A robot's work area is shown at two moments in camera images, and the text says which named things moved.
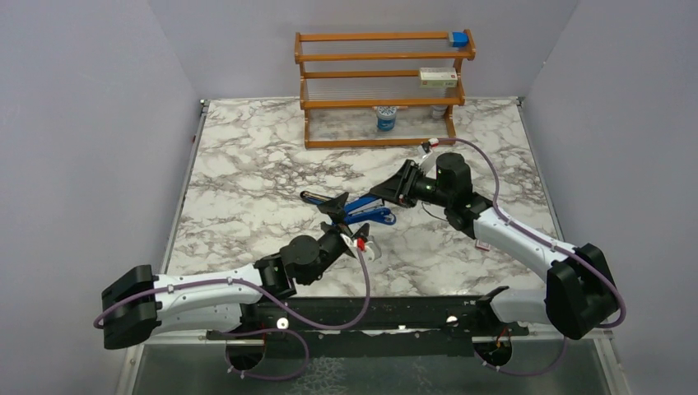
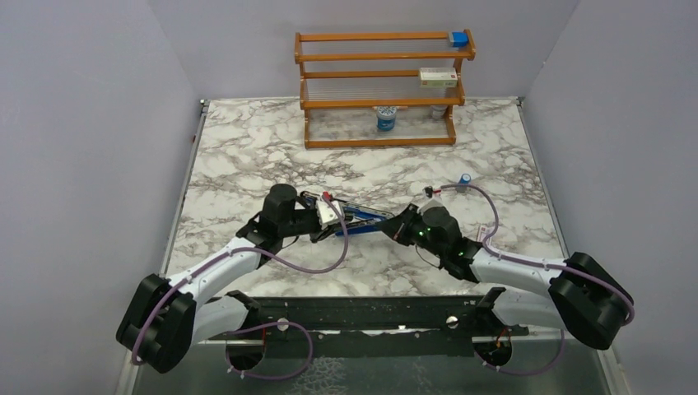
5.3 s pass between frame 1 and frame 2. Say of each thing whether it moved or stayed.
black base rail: stayed
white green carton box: stayed
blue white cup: stayed
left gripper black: moved
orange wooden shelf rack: stayed
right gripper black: moved
